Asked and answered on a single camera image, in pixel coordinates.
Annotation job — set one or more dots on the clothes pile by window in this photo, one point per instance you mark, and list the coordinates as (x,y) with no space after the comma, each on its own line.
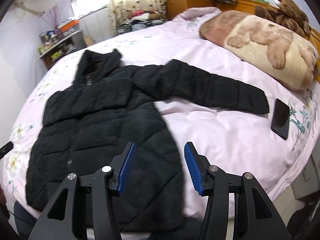
(139,20)

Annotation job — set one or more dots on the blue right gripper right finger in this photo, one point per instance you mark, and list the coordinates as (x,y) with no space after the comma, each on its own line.
(195,167)

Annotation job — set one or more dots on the brown teddy bear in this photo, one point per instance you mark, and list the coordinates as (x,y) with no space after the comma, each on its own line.
(288,15)

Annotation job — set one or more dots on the orange plastic storage box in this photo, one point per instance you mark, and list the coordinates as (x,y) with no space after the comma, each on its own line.
(68,27)

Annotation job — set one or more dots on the black smartphone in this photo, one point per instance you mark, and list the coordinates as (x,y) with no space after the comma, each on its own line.
(281,119)

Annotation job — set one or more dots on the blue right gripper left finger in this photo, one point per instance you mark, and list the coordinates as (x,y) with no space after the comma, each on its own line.
(124,167)

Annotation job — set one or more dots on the black puffer jacket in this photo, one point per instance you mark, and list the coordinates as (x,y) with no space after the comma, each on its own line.
(108,105)

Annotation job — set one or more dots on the pink floral bed cover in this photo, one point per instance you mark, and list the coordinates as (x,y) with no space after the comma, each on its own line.
(236,142)

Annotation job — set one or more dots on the wooden headboard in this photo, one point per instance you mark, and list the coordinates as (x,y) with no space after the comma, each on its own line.
(248,6)

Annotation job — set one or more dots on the bear print plush blanket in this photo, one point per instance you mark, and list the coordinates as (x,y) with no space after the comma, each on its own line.
(279,52)

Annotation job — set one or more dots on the wooden shelf with clutter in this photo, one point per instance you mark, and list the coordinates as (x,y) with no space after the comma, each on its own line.
(66,46)

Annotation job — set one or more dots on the pink blossom branches vase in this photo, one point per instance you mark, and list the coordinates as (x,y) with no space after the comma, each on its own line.
(52,16)

